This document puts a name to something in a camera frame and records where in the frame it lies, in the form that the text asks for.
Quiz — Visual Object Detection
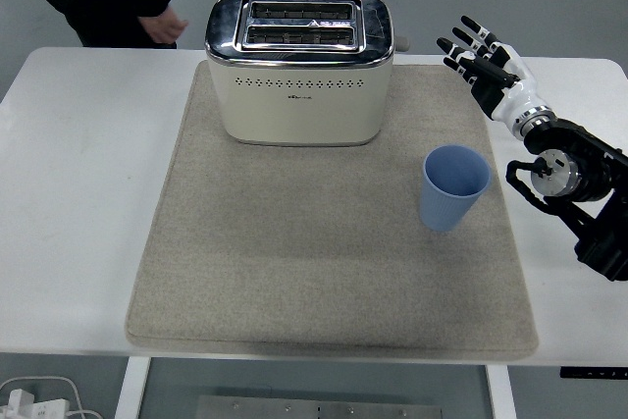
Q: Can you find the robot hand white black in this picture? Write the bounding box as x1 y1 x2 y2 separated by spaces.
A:
436 15 548 125

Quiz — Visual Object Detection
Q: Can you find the light blue ribbed cup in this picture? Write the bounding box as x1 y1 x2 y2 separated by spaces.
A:
418 144 493 233

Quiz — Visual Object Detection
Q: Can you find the cream and chrome toaster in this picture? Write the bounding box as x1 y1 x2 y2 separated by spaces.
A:
204 0 411 148

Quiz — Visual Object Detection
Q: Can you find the beige felt mat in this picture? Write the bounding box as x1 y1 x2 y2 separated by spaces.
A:
124 61 540 357

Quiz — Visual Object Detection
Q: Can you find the black table control panel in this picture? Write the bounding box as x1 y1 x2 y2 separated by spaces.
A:
559 366 628 381

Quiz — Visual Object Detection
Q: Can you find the white table leg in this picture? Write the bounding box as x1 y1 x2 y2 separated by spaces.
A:
113 355 152 419
485 364 519 419

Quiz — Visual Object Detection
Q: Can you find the person's hand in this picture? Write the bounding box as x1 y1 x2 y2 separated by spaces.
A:
137 7 190 45

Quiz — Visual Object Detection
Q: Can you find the grey metal plate with screws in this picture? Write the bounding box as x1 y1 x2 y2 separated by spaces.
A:
195 394 445 419

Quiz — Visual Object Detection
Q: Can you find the white power strip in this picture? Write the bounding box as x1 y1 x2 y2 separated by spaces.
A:
0 388 70 419

